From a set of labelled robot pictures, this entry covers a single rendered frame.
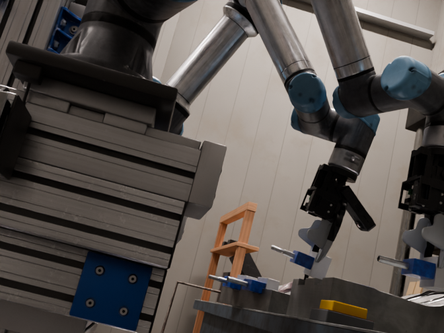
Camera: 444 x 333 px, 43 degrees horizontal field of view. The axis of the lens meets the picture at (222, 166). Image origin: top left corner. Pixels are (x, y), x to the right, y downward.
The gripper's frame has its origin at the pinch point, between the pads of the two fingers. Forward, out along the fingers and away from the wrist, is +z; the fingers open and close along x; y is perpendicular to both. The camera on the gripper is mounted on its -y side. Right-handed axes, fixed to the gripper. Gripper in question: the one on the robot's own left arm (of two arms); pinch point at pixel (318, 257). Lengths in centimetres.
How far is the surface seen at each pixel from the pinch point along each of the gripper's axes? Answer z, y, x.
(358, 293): 4.1, -3.8, 19.5
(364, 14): -383, -136, -659
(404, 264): -3.6, -5.7, 29.2
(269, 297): 12.9, 4.4, -9.0
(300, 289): 8.2, 1.3, 0.9
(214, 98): -172, 17, -653
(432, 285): -2.2, -10.9, 30.9
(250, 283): 11.8, 9.2, -13.2
